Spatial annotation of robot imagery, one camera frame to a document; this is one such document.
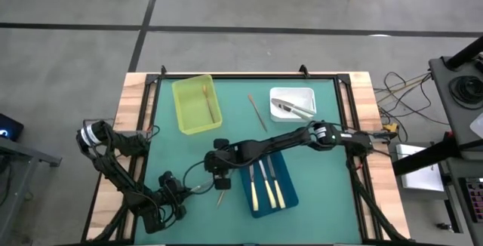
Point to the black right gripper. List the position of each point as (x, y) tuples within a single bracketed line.
[(220, 163)]

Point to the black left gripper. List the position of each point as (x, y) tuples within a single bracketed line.
[(173, 193)]

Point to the wooden chopstick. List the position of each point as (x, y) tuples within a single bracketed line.
[(257, 112), (209, 104)]

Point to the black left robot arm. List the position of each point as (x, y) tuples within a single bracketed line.
[(113, 170)]

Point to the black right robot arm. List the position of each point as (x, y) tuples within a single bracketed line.
[(279, 142)]

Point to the yellow-green plastic bin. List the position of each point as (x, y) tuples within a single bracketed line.
[(188, 106)]

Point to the blue plastic bin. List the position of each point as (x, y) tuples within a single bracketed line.
[(290, 197)]

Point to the white plastic bin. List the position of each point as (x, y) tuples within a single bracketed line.
[(294, 93)]

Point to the green table mat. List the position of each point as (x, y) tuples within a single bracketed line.
[(320, 200)]

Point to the black table clamp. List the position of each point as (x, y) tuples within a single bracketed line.
[(163, 70), (303, 71)]

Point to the gray metal desk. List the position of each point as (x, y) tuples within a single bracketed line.
[(22, 151)]

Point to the dark screen blue light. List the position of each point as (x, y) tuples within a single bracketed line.
[(11, 125)]

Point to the white flat box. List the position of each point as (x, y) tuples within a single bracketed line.
[(419, 178)]

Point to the black diagonal support bar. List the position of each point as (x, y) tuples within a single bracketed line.
[(422, 159)]

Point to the gray equipment cart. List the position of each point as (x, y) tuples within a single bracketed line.
[(445, 95)]

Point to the dark keyboard blue keys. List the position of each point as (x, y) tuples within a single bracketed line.
[(476, 197)]

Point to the white paper sheet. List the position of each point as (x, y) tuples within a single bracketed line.
[(477, 125)]

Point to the black cart pole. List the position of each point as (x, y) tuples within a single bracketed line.
[(464, 54)]

